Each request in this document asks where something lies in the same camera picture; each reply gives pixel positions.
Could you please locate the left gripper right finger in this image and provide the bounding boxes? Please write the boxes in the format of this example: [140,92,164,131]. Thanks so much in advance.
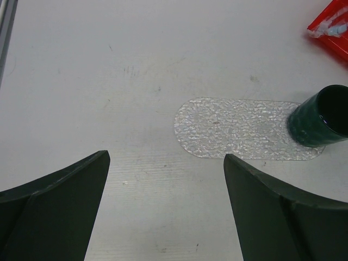
[223,154,347,260]

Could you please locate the clear textured plastic tray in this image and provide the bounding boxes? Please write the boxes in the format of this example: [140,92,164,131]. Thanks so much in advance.
[174,97,324,161]

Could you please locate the dark green mug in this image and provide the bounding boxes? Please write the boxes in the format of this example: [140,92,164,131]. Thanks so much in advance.
[287,85,347,148]

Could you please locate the toothbrush in clear wrapper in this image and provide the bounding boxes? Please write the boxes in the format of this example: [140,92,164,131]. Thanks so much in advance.
[308,7,347,38]

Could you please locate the red divided bin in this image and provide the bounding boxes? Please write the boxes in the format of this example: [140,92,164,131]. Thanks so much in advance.
[307,0,347,62]

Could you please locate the aluminium rail frame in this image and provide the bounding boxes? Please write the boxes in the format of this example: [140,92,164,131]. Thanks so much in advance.
[0,0,18,82]

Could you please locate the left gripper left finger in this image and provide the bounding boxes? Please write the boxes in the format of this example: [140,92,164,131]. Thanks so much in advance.
[1,150,110,260]

